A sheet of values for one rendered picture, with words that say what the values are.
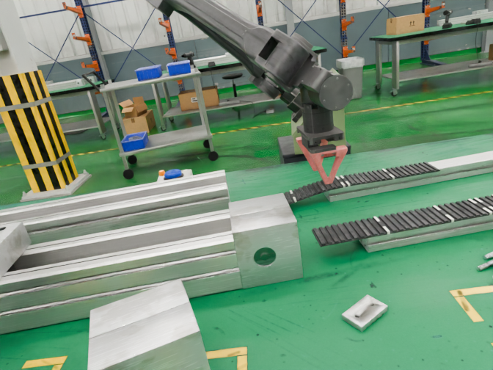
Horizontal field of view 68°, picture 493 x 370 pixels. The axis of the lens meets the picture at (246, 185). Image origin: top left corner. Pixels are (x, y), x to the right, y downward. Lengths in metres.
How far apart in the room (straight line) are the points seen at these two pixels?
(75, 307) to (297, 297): 0.31
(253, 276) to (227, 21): 0.47
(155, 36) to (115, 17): 0.86
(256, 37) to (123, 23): 7.82
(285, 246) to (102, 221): 0.36
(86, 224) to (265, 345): 0.42
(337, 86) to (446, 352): 0.39
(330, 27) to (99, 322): 8.07
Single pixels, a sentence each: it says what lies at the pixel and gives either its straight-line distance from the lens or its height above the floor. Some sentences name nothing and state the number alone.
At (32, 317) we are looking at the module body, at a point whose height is 0.80.
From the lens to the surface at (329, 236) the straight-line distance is 0.58.
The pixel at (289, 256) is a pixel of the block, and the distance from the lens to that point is 0.53.
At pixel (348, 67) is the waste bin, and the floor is 0.47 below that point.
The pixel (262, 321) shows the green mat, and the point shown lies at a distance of 0.50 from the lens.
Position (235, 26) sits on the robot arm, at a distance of 0.73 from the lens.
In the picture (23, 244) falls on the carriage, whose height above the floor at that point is 0.87.
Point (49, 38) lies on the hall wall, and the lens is 9.05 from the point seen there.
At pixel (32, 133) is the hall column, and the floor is 0.59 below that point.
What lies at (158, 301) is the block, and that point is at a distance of 0.41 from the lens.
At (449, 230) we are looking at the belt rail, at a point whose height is 0.79.
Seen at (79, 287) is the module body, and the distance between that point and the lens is 0.57.
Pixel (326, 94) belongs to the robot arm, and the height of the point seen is 1.01.
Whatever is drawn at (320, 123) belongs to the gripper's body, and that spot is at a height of 0.95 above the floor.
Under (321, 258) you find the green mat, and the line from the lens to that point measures 0.59.
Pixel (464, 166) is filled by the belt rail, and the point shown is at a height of 0.80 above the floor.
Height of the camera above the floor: 1.12
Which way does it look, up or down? 22 degrees down
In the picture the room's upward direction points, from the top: 9 degrees counter-clockwise
